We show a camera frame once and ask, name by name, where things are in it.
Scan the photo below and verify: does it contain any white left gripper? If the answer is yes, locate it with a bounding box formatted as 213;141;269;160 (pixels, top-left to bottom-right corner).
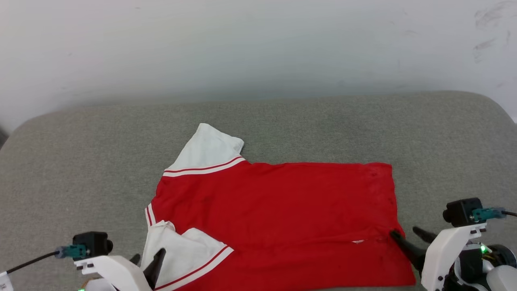
74;248;167;291

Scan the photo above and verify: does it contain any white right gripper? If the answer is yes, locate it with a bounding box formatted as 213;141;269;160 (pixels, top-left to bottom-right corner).
389;222;488;291

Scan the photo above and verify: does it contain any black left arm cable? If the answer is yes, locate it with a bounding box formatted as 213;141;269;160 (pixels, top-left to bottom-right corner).
0;250;61;276

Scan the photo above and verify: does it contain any red and white shirt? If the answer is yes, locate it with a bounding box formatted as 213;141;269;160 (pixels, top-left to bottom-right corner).
140;123;417;291

